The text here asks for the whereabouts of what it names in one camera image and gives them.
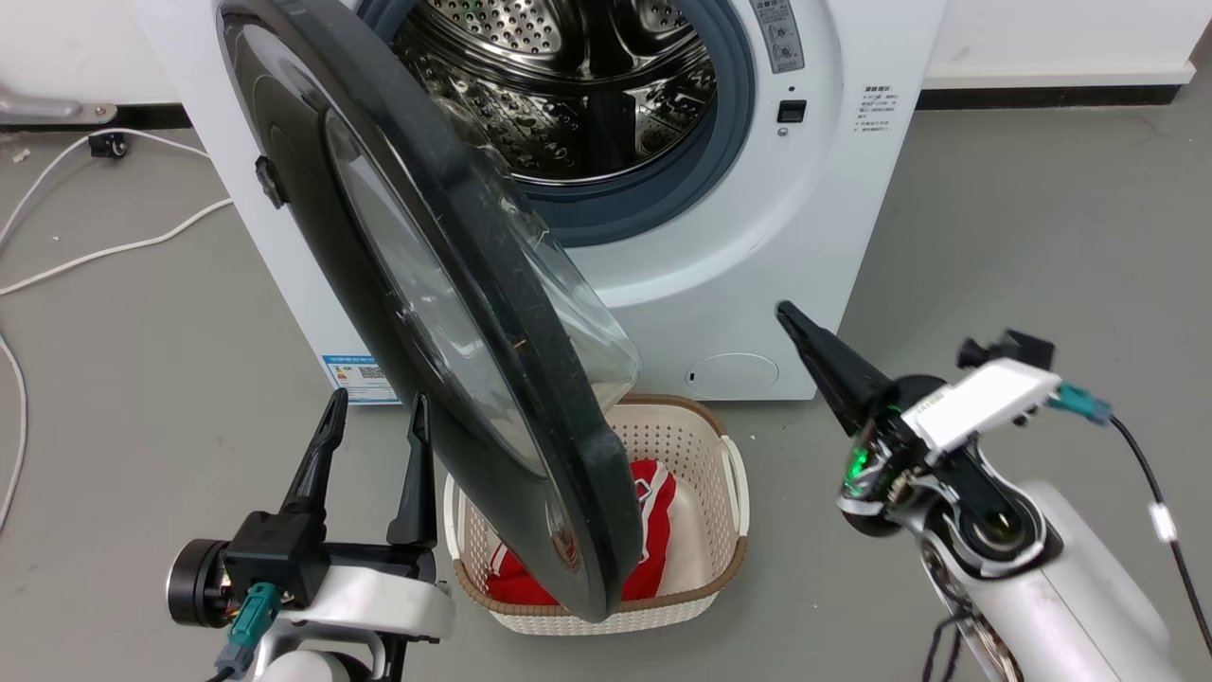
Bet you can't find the black round glass washer door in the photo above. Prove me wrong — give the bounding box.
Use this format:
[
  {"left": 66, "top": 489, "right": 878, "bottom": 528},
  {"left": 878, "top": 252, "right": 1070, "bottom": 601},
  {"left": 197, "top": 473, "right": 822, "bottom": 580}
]
[{"left": 216, "top": 0, "right": 644, "bottom": 624}]

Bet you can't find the grey metal base leg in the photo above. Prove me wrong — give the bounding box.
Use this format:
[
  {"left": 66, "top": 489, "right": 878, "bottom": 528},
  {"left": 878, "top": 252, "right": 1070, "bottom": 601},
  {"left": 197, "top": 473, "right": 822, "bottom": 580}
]
[{"left": 0, "top": 88, "right": 119, "bottom": 127}]

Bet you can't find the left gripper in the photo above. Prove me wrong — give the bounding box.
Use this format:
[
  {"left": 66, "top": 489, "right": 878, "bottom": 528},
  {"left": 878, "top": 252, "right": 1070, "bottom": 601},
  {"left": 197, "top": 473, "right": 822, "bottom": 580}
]
[{"left": 168, "top": 387, "right": 456, "bottom": 647}]

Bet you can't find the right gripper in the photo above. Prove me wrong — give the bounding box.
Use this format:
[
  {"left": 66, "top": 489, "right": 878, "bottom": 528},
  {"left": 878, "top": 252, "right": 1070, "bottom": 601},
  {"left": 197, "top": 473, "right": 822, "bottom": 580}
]
[{"left": 775, "top": 300, "right": 959, "bottom": 539}]

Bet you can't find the cable with teal plug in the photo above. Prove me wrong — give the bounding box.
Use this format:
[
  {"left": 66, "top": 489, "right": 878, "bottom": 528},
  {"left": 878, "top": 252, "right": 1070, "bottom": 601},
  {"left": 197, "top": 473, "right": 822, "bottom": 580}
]
[
  {"left": 206, "top": 582, "right": 283, "bottom": 682},
  {"left": 1046, "top": 382, "right": 1212, "bottom": 659}
]

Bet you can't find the right cable with teal plug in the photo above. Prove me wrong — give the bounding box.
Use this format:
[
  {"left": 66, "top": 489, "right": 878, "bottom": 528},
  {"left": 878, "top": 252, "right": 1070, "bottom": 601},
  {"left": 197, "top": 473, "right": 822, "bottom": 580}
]
[{"left": 1046, "top": 382, "right": 1212, "bottom": 659}]

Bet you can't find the steel perforated washer drum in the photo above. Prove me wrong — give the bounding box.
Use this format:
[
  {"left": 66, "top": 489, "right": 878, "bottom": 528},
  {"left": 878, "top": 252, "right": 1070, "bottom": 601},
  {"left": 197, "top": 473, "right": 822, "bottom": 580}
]
[{"left": 392, "top": 0, "right": 719, "bottom": 183}]

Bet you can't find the blue white energy sticker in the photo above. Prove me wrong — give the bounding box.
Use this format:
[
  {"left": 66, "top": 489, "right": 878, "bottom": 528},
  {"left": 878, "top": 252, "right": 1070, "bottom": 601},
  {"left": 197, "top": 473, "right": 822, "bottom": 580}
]
[{"left": 321, "top": 354, "right": 401, "bottom": 406}]

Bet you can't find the red and white garment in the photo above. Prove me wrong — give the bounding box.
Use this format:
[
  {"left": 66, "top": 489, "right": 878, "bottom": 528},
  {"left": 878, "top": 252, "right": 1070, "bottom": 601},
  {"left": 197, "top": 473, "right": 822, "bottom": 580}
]
[{"left": 487, "top": 458, "right": 679, "bottom": 607}]

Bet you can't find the looping white floor cable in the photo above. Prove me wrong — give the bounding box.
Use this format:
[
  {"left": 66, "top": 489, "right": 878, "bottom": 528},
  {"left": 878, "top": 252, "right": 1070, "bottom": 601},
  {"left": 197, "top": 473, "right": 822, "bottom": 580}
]
[{"left": 0, "top": 127, "right": 213, "bottom": 249}]

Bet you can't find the white floor cable at edge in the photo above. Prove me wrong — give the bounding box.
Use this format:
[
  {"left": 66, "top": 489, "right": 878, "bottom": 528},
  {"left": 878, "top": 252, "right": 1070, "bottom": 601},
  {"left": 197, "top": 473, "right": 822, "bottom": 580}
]
[{"left": 0, "top": 333, "right": 29, "bottom": 533}]

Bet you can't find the cream perforated laundry basket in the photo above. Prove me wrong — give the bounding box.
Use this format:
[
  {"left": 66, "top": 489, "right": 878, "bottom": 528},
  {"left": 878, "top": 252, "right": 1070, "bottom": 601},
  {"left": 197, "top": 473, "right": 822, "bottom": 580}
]
[{"left": 442, "top": 394, "right": 752, "bottom": 637}]

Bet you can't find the blue-grey rubber door gasket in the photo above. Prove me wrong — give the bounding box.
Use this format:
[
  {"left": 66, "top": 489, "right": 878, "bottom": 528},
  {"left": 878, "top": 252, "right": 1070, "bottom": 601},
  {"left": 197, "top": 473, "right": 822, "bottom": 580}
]
[{"left": 358, "top": 0, "right": 759, "bottom": 249}]

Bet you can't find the white front-load washing machine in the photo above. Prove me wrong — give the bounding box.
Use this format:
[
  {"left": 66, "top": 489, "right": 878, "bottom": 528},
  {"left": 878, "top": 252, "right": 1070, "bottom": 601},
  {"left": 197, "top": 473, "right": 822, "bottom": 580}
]
[{"left": 133, "top": 0, "right": 949, "bottom": 406}]

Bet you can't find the left cable with teal plug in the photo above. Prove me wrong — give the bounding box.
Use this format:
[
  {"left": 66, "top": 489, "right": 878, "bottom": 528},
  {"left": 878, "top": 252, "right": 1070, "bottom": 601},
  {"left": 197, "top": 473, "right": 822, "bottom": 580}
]
[{"left": 206, "top": 582, "right": 283, "bottom": 682}]

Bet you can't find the oval drain filter cover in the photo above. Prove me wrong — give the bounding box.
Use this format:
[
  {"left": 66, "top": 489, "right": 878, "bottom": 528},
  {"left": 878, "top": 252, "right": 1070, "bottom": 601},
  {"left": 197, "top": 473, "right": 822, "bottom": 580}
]
[{"left": 683, "top": 352, "right": 780, "bottom": 400}]

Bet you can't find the grey instruction label strip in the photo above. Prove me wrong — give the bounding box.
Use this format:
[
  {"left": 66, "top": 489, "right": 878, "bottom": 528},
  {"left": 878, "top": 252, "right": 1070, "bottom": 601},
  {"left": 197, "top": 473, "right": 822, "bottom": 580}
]
[{"left": 750, "top": 0, "right": 807, "bottom": 75}]

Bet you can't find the wavy white floor cable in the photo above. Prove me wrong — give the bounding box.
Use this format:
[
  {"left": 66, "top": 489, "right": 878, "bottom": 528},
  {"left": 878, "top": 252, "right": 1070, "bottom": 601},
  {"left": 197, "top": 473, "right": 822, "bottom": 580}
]
[{"left": 0, "top": 197, "right": 235, "bottom": 297}]

